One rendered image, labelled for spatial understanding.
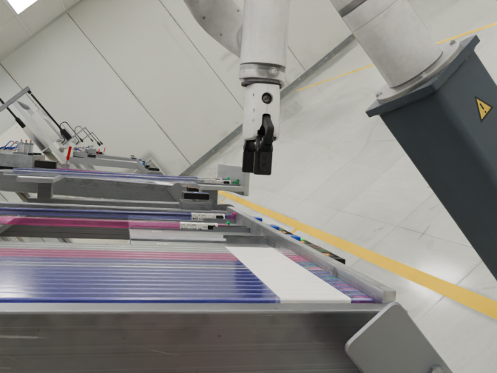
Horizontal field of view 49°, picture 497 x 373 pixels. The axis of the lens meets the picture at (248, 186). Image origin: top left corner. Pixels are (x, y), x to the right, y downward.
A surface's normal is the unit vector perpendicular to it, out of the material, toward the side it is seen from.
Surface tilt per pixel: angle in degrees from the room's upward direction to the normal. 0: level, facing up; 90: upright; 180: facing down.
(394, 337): 90
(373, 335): 90
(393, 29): 90
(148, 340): 90
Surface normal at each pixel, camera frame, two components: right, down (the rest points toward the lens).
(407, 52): -0.07, 0.30
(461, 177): -0.64, 0.62
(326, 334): 0.22, 0.07
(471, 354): -0.61, -0.77
